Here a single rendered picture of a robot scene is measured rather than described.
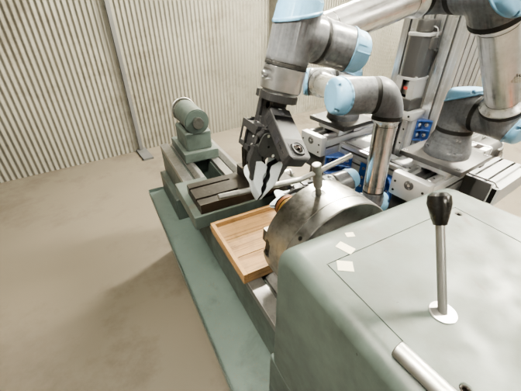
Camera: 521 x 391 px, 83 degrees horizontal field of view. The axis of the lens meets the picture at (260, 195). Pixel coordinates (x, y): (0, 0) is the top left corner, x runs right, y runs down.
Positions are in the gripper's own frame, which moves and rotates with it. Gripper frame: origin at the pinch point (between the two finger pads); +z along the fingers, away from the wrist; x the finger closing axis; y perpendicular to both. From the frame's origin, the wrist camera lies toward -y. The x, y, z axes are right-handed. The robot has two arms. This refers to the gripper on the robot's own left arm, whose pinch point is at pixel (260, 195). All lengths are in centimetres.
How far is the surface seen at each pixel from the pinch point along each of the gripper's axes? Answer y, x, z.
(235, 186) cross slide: 54, -25, 27
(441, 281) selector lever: -32.1, -10.5, -3.5
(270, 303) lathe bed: 3.7, -15.9, 39.7
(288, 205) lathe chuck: 4.0, -11.8, 5.7
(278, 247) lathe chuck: -0.4, -8.5, 14.2
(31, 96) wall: 336, 69, 65
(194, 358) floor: 49, -18, 128
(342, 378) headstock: -30.6, -1.4, 15.1
